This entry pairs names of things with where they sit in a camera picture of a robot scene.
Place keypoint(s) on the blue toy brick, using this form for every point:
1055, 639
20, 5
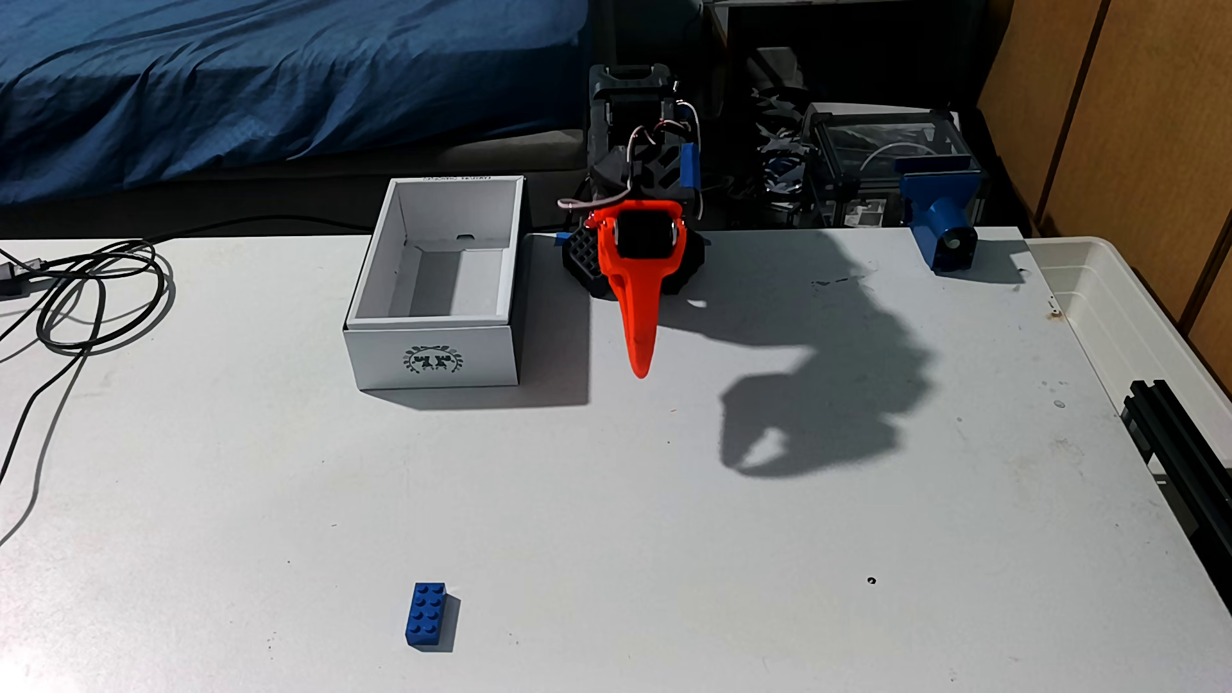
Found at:
425, 614

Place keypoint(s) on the white cardboard box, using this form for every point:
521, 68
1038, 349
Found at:
433, 361

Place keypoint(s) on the grey bed base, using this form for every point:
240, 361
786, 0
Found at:
385, 164

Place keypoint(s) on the clear plastic case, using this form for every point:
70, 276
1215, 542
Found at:
885, 135

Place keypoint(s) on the blue bed blanket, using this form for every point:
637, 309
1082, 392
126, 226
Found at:
241, 77

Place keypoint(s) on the white plastic bin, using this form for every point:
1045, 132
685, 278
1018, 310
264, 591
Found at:
1107, 308

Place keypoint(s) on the wooden cabinet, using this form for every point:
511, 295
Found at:
1136, 125

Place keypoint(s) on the black power plug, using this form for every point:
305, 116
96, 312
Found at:
11, 279

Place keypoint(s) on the blue printed mount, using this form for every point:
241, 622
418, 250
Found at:
938, 207

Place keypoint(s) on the black aluminium rail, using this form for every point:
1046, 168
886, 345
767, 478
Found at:
1179, 452

